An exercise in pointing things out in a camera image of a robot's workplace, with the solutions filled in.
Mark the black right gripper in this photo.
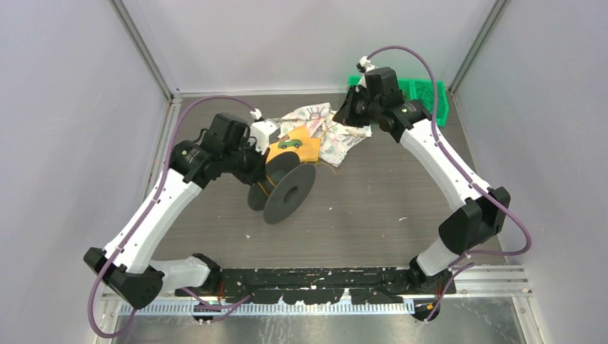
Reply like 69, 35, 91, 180
333, 85, 381, 129

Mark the black cable spool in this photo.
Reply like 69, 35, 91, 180
247, 152, 316, 224

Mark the yellow wire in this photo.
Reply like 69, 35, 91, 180
258, 161, 343, 198

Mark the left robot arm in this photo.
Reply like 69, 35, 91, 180
84, 113, 279, 310

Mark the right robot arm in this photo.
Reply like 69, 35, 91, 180
333, 65, 510, 294

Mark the white patterned cloth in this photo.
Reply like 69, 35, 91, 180
275, 102, 372, 167

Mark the yellow snack bag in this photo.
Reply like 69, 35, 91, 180
267, 125, 321, 163

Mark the green three-compartment bin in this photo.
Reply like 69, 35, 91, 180
347, 68, 449, 132

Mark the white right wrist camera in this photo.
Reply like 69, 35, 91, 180
356, 56, 377, 88

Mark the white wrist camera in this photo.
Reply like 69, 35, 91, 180
250, 108, 280, 154
356, 56, 377, 88

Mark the dark green wire bundle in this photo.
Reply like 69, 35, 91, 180
414, 81, 444, 115

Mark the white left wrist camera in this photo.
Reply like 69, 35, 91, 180
250, 108, 280, 154

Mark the slotted aluminium rail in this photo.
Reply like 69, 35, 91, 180
136, 299, 415, 317

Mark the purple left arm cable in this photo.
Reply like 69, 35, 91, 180
87, 95, 260, 339

